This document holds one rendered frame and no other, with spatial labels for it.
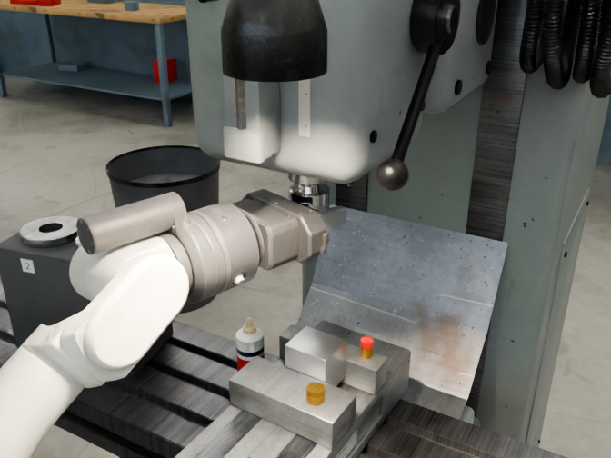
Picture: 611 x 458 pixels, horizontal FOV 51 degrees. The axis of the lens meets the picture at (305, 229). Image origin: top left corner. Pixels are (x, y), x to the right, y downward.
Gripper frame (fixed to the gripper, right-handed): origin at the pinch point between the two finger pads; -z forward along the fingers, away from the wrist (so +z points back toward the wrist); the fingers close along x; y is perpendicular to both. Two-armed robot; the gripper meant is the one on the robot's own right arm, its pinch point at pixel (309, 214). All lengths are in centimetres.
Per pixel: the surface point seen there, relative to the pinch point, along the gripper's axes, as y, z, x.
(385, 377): 23.6, -8.0, -6.7
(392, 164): -10.7, 3.3, -14.3
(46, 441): 124, -3, 127
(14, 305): 23, 21, 43
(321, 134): -12.9, 6.9, -8.6
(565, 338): 121, -183, 38
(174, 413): 33.3, 10.9, 16.0
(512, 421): 50, -42, -9
